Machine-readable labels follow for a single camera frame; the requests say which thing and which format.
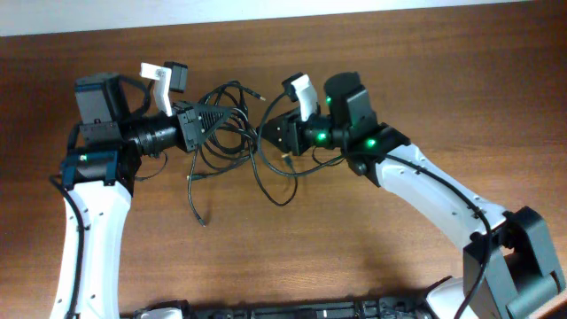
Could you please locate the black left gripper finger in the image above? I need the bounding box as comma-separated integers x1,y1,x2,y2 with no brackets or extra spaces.
190,103,233,116
198,109,232,144

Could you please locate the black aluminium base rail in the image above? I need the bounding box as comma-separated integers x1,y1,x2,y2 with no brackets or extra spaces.
130,297,436,319

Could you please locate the black right camera cable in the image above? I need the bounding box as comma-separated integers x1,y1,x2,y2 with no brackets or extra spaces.
256,90,351,179

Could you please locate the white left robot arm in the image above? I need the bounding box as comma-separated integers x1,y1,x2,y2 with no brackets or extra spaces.
50,73,232,318

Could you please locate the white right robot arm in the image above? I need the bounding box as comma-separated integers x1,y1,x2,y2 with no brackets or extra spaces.
258,72,566,318

